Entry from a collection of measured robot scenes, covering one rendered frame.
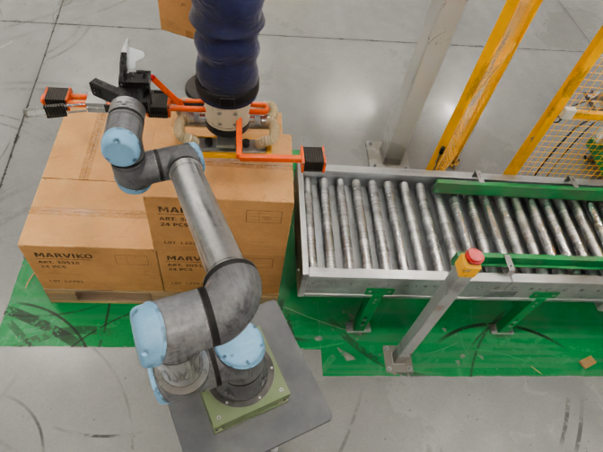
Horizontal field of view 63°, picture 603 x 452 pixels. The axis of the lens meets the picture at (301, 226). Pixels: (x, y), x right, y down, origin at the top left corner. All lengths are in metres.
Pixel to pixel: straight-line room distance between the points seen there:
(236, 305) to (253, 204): 1.11
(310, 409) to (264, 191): 0.86
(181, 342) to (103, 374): 1.80
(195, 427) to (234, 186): 0.92
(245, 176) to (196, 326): 1.23
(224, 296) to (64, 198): 1.77
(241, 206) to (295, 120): 1.85
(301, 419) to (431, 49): 2.11
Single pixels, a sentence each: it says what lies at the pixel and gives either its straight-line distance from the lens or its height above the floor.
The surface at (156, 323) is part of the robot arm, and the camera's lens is 0.91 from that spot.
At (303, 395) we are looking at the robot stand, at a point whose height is 0.75.
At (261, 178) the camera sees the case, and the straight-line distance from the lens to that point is 2.06.
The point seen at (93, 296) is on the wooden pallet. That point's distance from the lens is 2.88.
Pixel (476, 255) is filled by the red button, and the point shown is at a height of 1.04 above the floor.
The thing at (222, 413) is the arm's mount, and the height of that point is 0.83.
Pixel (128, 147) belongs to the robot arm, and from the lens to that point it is 1.26.
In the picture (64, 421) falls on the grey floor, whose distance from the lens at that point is 2.68.
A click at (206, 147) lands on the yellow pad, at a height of 1.14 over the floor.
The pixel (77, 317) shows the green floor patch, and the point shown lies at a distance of 2.86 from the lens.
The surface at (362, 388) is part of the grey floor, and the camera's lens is 2.68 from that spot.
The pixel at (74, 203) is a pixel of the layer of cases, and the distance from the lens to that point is 2.58.
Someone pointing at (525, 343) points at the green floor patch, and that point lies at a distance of 3.16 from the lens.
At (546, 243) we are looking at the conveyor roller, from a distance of 2.85.
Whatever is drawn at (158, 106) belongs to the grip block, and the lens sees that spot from 1.88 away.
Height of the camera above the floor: 2.48
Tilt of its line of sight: 53 degrees down
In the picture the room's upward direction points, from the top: 12 degrees clockwise
